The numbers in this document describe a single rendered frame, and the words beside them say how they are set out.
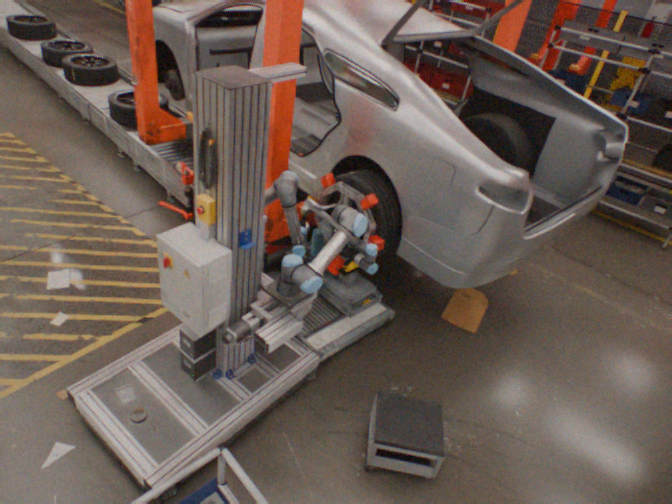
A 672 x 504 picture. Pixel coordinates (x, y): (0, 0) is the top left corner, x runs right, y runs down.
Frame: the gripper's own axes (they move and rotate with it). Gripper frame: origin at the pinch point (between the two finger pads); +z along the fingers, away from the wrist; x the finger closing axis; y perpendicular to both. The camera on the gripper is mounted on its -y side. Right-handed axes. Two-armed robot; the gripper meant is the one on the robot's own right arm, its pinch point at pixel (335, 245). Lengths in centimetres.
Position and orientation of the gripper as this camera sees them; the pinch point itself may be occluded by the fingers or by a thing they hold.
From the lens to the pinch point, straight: 333.8
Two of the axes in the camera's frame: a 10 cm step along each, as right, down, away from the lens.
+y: 1.0, -7.9, -6.0
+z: -6.9, -4.9, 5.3
